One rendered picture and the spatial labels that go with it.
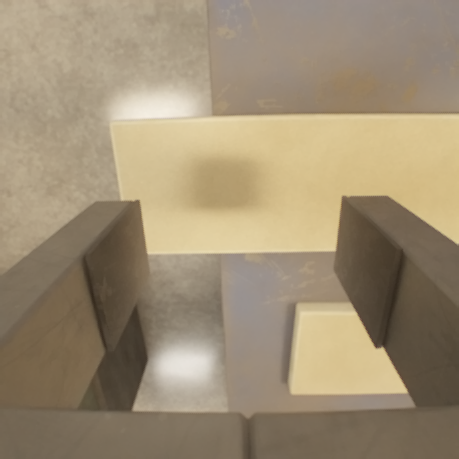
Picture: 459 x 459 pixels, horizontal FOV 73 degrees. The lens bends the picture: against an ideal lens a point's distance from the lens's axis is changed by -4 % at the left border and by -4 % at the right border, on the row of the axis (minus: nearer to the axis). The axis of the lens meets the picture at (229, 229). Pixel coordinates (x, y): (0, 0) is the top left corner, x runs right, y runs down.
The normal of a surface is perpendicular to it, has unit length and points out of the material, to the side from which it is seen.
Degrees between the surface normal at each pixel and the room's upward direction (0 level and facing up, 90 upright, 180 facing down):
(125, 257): 90
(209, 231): 0
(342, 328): 0
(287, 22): 0
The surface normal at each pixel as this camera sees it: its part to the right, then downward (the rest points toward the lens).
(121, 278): 1.00, -0.02
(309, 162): -0.02, 0.39
